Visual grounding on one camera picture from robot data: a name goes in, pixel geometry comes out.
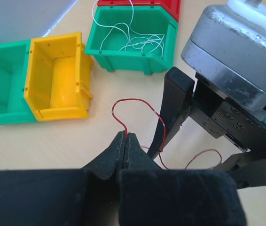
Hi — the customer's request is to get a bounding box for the far green bin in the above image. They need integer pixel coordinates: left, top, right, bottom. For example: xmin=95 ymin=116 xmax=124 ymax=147
xmin=0 ymin=40 xmax=36 ymax=125

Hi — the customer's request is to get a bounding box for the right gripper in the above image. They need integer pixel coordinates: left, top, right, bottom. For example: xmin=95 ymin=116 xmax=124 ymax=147
xmin=148 ymin=67 xmax=266 ymax=188

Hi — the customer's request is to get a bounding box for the red bin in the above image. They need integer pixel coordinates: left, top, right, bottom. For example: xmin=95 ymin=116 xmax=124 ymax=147
xmin=97 ymin=0 xmax=181 ymax=22

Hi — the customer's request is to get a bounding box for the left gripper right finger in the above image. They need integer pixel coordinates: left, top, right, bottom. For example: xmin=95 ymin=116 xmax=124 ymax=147
xmin=118 ymin=132 xmax=248 ymax=226

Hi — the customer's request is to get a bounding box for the red wire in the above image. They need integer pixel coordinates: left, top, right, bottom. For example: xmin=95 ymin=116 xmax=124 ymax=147
xmin=111 ymin=98 xmax=223 ymax=170

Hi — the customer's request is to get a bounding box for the green bin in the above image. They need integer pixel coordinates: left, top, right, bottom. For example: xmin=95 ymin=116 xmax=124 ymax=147
xmin=85 ymin=5 xmax=179 ymax=75
xmin=0 ymin=40 xmax=36 ymax=125

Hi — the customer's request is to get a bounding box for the white wire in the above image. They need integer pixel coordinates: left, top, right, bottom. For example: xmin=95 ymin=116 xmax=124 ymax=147
xmin=92 ymin=0 xmax=165 ymax=59

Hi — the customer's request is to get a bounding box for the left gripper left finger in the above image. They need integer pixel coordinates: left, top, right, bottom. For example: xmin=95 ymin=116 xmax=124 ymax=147
xmin=0 ymin=132 xmax=126 ymax=226

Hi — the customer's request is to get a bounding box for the near green bin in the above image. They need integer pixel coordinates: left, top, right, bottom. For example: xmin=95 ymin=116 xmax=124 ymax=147
xmin=85 ymin=5 xmax=179 ymax=75

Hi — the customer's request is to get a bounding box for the yellow bin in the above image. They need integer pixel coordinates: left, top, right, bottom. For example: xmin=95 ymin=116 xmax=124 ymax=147
xmin=24 ymin=32 xmax=94 ymax=121

